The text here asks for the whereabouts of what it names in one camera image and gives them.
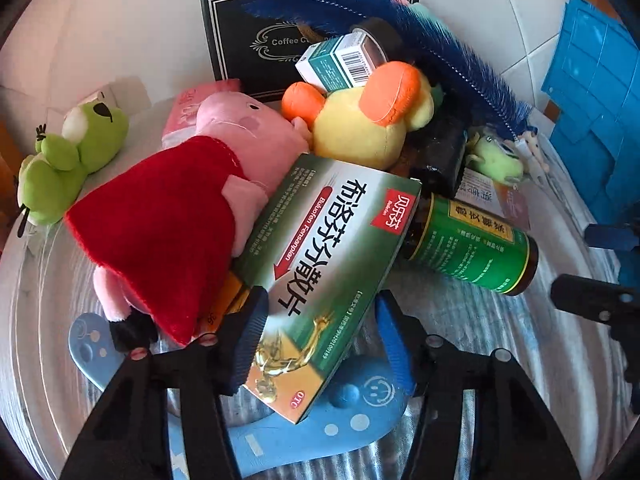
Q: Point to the blue gamepad shaped toy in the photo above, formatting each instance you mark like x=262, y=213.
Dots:
x=360, y=410

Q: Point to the small green frog plush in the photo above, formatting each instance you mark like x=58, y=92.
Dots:
x=500, y=160

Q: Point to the pale green plush toy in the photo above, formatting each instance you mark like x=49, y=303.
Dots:
x=420, y=10

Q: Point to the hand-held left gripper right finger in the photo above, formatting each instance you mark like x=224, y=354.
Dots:
x=392, y=340

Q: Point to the blue feather brush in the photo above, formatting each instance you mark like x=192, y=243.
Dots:
x=300, y=2

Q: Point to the black small box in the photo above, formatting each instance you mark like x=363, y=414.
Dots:
x=445, y=155

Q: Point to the white printed packet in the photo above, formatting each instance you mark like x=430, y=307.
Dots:
x=485, y=195

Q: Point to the orange box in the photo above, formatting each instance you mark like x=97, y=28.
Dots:
x=225, y=295

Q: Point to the pink tissue pack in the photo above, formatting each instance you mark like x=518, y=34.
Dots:
x=182, y=110

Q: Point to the green medicine box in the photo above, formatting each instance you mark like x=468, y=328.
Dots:
x=325, y=240

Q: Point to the brown bottle green label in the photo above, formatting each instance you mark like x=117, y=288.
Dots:
x=470, y=245

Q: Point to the yellow duck plush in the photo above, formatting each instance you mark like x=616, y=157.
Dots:
x=360, y=130

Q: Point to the blue plastic crate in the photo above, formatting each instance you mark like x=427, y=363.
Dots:
x=585, y=110

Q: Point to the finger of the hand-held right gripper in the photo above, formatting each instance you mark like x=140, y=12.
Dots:
x=585, y=297
x=607, y=237

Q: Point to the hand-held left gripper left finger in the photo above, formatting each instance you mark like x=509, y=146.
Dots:
x=250, y=335

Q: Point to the black coffee box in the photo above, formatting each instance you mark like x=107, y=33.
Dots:
x=235, y=40

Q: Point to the teal small medicine box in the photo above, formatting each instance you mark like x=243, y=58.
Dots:
x=325, y=62

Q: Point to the brown tape roll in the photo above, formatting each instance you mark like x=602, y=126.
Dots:
x=385, y=35

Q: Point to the pink pig plush red dress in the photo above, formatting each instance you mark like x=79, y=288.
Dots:
x=165, y=220

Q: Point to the large green frog plush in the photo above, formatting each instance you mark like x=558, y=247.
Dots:
x=90, y=135

